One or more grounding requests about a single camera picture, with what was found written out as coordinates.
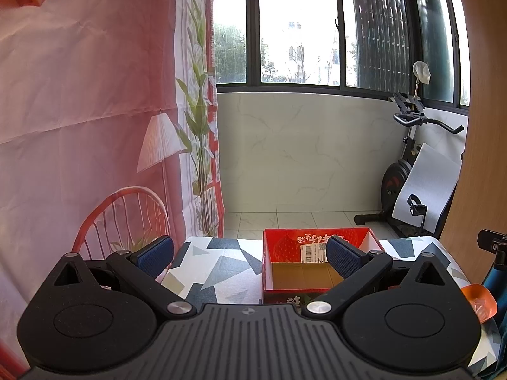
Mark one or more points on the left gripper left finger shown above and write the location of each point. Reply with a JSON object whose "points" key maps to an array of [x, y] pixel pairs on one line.
{"points": [[139, 271]]}

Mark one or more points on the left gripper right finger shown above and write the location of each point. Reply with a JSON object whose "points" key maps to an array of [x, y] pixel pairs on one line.
{"points": [[359, 270]]}

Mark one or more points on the printed living room backdrop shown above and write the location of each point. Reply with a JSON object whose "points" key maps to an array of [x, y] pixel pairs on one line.
{"points": [[98, 95]]}

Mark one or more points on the red strawberry cardboard box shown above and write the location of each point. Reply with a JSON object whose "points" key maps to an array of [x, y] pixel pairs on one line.
{"points": [[295, 267]]}

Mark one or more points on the orange plastic dish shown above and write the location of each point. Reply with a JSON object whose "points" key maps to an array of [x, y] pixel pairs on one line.
{"points": [[481, 300]]}

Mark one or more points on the geometric patterned tablecloth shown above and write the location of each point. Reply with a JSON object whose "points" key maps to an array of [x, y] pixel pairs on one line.
{"points": [[229, 271]]}

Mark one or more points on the white foam board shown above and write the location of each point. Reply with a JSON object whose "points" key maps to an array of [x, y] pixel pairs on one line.
{"points": [[432, 180]]}

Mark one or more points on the black exercise bike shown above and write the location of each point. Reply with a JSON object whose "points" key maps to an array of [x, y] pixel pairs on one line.
{"points": [[411, 115]]}

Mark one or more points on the white cap on bike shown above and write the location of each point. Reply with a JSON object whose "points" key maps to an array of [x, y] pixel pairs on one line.
{"points": [[422, 72]]}

